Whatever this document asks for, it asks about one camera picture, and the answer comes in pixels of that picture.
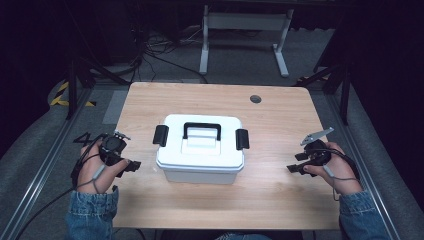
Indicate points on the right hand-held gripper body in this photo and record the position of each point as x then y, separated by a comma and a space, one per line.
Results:
316, 151

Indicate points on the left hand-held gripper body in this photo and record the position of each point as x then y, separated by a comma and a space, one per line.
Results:
113, 146

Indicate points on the white plastic storage box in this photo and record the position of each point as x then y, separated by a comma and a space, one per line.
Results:
200, 150

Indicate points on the person's left hand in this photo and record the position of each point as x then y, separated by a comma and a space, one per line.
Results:
91, 173

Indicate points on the person's right hand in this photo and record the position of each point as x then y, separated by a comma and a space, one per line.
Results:
338, 173

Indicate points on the black tripod stand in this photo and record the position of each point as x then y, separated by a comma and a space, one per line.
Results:
71, 86
345, 93

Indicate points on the yellow black hazard tape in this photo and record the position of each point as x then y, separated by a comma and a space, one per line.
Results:
60, 98

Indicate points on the person's lap in jeans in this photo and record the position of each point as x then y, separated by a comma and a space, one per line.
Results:
241, 237

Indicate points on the aluminium floor rail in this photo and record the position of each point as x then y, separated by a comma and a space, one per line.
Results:
366, 173
40, 173

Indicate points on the white metal stand frame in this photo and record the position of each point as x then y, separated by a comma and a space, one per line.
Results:
206, 50

